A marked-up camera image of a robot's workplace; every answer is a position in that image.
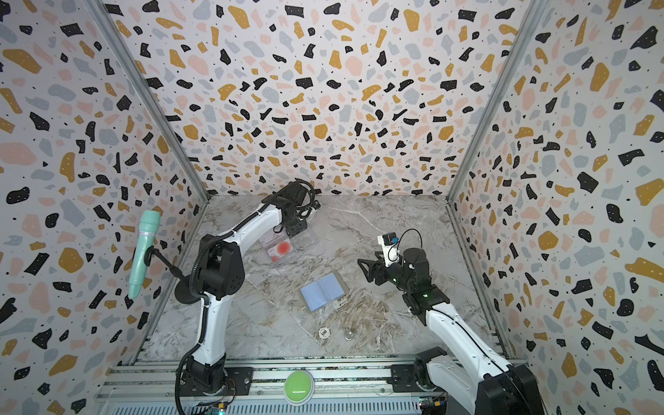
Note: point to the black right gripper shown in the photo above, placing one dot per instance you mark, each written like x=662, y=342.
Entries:
x=379, y=269

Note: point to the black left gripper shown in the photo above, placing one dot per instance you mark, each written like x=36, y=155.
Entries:
x=300, y=228

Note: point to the red circle credit card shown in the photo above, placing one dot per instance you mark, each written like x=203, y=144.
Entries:
x=280, y=250

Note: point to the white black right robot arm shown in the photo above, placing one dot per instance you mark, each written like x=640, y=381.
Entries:
x=476, y=376

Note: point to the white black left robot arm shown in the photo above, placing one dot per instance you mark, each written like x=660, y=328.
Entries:
x=218, y=274

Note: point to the clear acrylic card box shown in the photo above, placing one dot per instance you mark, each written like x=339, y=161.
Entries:
x=299, y=242

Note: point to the black microphone stand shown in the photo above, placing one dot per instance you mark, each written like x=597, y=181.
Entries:
x=174, y=275

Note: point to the green push button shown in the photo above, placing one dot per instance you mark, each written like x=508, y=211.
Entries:
x=299, y=387

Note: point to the mint green microphone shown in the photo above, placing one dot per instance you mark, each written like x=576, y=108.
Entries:
x=147, y=229

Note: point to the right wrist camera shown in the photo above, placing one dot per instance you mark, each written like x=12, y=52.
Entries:
x=390, y=252

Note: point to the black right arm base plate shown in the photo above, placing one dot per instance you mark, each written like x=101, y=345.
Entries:
x=410, y=378

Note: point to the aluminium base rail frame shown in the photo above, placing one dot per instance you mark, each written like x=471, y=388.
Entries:
x=354, y=385

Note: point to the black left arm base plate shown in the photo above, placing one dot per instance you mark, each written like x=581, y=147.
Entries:
x=235, y=382

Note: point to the aluminium left corner post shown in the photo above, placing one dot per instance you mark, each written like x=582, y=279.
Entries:
x=98, y=12

